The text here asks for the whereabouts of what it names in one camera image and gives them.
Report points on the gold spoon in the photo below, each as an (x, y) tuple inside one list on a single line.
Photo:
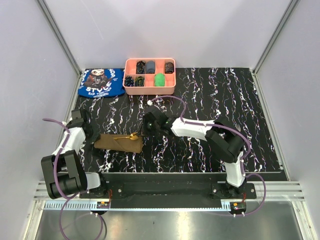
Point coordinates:
[(133, 136)]

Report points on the brown cloth napkin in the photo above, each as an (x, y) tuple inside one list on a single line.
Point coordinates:
[(120, 143)]

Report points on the black blue rolled sock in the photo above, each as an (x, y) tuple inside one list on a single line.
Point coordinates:
[(129, 81)]

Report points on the aluminium frame post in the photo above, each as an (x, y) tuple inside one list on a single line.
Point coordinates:
[(58, 34), (276, 34)]

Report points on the grey rolled sock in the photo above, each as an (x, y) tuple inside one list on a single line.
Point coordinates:
[(150, 67)]

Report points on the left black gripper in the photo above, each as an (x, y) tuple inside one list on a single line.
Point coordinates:
[(95, 136)]

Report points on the left aluminium frame post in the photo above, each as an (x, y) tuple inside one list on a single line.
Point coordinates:
[(58, 34)]

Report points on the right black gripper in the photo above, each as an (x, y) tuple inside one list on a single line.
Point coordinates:
[(145, 132)]

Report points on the black yellow rolled sock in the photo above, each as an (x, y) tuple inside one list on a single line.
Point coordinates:
[(140, 67)]

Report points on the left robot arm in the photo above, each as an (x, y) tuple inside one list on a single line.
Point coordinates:
[(63, 172)]

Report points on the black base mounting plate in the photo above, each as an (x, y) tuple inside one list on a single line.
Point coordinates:
[(168, 191)]

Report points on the pink compartment tray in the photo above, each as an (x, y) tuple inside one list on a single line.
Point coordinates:
[(149, 87)]

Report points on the black marble pattern mat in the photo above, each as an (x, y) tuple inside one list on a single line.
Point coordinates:
[(200, 94)]

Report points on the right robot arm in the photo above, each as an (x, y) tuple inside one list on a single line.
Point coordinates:
[(227, 143)]

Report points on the blue printed t-shirt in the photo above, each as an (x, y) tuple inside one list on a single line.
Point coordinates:
[(101, 83)]

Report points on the green rolled sock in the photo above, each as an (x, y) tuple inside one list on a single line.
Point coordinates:
[(159, 80)]

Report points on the right aluminium frame post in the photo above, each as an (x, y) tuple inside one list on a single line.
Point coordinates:
[(276, 34)]

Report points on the dark patterned rolled sock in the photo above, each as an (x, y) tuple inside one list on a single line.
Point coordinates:
[(169, 68)]

